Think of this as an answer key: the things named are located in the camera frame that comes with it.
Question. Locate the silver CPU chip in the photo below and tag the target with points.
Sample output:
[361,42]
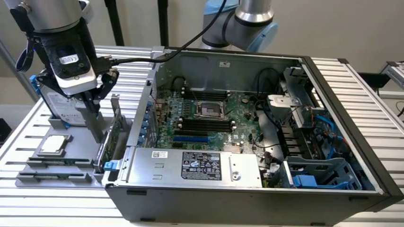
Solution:
[53,143]

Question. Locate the aluminium side table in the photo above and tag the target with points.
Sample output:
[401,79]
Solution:
[395,73]

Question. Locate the grey disk bay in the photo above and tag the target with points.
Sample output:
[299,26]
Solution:
[335,170]

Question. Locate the black open PC case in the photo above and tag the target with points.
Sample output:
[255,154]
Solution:
[240,203]

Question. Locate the green graphics card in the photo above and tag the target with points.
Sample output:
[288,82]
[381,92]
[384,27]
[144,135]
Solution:
[113,132]

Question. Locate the silver frame leg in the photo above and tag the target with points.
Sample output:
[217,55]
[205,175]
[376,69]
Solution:
[13,68]

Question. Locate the silver drive cage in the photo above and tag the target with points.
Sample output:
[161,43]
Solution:
[296,101]

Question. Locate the blue disk bay tab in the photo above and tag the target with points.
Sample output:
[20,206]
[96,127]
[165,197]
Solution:
[304,181]

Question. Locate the green motherboard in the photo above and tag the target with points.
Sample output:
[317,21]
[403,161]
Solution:
[243,123]

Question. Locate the hard disk with blue rail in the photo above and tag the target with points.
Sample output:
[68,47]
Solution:
[61,106]

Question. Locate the CPU socket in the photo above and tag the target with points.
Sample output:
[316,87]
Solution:
[209,109]

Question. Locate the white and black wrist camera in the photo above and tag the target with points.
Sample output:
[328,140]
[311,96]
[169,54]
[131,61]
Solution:
[75,73]

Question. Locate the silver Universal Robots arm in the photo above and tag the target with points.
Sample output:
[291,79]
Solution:
[53,14]

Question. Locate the grey parts rack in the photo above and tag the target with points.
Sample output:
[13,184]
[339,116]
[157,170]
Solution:
[75,146]

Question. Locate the black RAM slot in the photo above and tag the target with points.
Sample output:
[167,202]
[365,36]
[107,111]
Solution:
[204,92]
[207,126]
[207,130]
[207,120]
[207,123]

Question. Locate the blue case latch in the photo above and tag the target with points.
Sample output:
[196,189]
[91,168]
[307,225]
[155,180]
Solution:
[111,166]

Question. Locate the silver power supply unit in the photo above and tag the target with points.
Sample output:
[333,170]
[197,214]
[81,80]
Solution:
[195,168]

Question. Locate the long black expansion slot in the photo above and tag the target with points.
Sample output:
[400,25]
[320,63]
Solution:
[189,134]

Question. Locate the green RAM stick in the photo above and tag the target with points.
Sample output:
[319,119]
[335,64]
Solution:
[56,177]
[63,161]

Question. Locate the black stand pole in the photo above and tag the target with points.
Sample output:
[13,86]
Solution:
[115,21]
[163,21]

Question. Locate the short black expansion slot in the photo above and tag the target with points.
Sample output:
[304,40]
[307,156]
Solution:
[180,145]

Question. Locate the silver chipset heatsink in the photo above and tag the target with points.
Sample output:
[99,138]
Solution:
[239,149]

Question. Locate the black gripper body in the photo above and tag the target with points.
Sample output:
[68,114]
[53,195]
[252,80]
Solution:
[47,43]

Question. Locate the black box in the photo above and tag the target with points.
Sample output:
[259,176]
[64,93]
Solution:
[372,80]

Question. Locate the blue expansion slot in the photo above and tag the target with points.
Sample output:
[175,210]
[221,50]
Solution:
[191,139]

